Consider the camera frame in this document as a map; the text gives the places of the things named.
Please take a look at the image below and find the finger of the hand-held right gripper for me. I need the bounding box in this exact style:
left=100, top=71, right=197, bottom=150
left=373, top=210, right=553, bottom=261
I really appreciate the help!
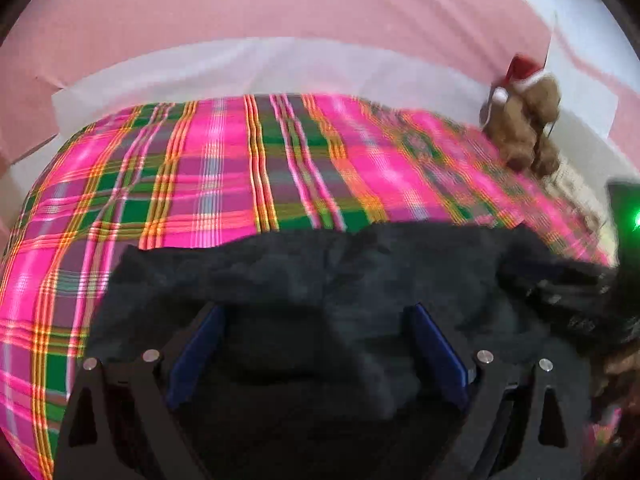
left=525, top=271, right=620, bottom=342

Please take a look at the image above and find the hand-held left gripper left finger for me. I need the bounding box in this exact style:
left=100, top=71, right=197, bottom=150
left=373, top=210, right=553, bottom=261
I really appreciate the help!
left=52, top=302, right=226, bottom=480

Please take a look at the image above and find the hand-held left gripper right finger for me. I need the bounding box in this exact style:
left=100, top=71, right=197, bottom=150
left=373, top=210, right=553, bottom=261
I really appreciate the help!
left=406, top=304, right=584, bottom=480

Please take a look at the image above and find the black puffer jacket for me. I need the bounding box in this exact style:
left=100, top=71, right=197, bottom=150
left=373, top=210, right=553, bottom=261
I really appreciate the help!
left=87, top=222, right=621, bottom=480

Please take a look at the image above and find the cream lace cloth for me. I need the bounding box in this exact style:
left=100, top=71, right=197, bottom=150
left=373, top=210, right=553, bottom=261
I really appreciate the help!
left=550, top=155, right=619, bottom=262

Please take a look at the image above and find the white panel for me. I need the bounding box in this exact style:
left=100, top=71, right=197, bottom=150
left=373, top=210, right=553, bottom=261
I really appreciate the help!
left=552, top=110, right=640, bottom=201

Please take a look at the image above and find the brown teddy bear santa hat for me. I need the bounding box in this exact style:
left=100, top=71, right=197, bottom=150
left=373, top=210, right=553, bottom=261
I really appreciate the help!
left=479, top=52, right=562, bottom=179

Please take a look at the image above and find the pink plaid blanket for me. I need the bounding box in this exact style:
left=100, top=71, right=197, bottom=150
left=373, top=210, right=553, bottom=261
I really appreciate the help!
left=0, top=92, right=623, bottom=480

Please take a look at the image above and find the white headboard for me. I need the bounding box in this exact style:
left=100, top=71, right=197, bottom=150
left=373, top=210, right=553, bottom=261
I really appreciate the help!
left=50, top=36, right=507, bottom=136

